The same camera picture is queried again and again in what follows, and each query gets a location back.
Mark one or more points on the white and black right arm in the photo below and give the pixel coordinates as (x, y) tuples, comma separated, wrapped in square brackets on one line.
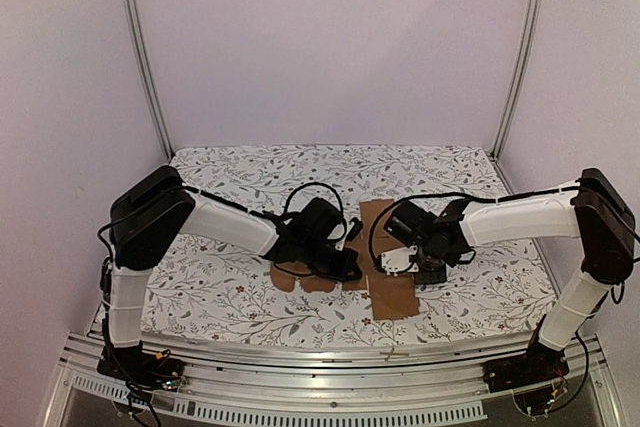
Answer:
[(588, 213)]

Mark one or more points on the floral patterned table mat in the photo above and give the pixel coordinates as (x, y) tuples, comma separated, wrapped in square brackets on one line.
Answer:
[(208, 290)]

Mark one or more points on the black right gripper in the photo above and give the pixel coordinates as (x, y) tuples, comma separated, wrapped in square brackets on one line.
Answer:
[(431, 273)]

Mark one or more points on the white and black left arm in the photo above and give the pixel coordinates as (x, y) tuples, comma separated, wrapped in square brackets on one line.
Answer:
[(145, 221)]

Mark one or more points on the right aluminium frame post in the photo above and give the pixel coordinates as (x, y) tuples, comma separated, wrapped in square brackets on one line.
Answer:
[(517, 80)]

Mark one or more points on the brown cardboard box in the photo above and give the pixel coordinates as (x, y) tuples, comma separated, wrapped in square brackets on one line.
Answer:
[(393, 298)]

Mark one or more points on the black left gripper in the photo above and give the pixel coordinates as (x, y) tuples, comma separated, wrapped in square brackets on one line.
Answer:
[(340, 273)]

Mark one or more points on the aluminium front rail base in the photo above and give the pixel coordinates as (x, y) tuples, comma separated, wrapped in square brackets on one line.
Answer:
[(228, 384)]

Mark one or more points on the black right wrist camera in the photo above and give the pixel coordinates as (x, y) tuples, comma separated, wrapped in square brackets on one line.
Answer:
[(410, 224)]

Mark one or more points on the left aluminium frame post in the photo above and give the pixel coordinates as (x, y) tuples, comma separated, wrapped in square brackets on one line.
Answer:
[(141, 56)]

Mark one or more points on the aluminium frame post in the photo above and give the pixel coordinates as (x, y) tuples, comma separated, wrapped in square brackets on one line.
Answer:
[(141, 56), (517, 80)]

